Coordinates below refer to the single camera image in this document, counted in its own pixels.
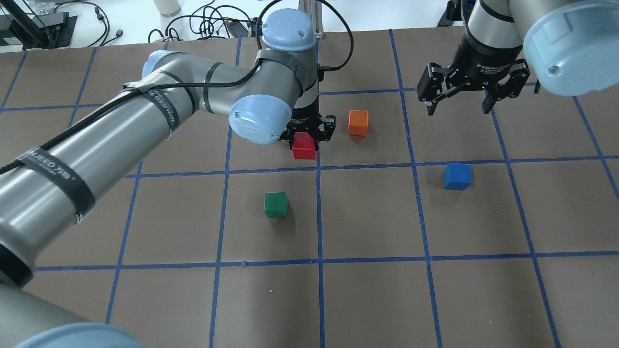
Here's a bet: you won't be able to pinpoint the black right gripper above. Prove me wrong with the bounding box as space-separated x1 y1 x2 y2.
416 59 531 116

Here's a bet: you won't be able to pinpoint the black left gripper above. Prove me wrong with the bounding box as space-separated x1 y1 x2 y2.
280 108 337 144

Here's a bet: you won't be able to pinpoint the red wooden block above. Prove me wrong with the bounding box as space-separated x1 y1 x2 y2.
292 132 316 160

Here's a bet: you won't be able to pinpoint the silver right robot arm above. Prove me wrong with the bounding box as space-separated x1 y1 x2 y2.
416 0 619 116

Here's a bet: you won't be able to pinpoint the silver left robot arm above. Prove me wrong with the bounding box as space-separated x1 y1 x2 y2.
0 9 323 348

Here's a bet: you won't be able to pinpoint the orange wooden block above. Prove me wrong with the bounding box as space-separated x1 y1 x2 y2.
347 110 369 137

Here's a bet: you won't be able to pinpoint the blue wooden block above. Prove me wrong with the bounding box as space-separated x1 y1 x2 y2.
443 163 473 191

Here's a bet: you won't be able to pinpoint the green wooden block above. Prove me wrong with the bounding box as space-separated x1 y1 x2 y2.
264 191 288 218

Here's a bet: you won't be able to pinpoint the black power adapter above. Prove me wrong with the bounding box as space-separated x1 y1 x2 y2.
224 20 251 38

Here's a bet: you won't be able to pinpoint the white cylindrical cup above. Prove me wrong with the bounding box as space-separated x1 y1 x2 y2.
153 0 181 18

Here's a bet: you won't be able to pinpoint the black monitor stand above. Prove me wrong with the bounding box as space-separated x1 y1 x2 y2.
1 0 77 51

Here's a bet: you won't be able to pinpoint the aluminium extrusion post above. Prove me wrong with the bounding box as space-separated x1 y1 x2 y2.
298 0 324 39

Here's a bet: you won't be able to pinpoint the black cables on desk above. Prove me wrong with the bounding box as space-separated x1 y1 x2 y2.
53 0 262 44

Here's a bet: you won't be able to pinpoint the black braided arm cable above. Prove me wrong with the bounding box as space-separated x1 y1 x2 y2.
0 0 354 175

